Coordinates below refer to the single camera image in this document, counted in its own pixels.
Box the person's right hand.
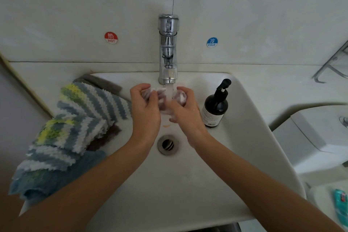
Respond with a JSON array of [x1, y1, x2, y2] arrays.
[[165, 86, 212, 148]]

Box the person's left hand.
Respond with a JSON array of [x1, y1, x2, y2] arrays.
[[129, 83, 163, 151]]

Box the pink white striped cloth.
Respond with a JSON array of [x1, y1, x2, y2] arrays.
[[141, 87, 188, 115]]

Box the brown cloth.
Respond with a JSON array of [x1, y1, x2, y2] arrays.
[[73, 74, 123, 151]]

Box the white ceramic sink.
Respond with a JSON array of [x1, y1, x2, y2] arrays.
[[19, 71, 306, 232]]

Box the blue stained cloth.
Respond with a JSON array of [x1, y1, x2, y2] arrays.
[[8, 150, 107, 203]]

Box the person's right forearm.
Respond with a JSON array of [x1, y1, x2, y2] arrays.
[[190, 134, 343, 232]]

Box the person's left forearm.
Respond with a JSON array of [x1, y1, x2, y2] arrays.
[[0, 139, 158, 232]]

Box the metal sink drain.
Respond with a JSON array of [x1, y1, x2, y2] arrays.
[[157, 135, 179, 156]]

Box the black pump soap bottle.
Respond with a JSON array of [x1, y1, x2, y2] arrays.
[[201, 78, 232, 128]]

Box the chrome faucet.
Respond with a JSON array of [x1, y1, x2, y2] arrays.
[[158, 14, 180, 86]]

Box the red round sticker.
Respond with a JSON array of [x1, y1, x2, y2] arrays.
[[104, 31, 119, 44]]

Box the gray patterned trousers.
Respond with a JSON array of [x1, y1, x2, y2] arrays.
[[185, 223, 243, 232]]

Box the white toilet tank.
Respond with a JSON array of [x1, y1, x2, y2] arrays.
[[272, 105, 348, 174]]

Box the white toilet lid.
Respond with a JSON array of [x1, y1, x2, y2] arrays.
[[307, 180, 348, 232]]

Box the teal tube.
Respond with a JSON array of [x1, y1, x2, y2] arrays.
[[333, 188, 348, 227]]

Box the metal wall shelf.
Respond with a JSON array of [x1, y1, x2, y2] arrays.
[[312, 40, 348, 84]]

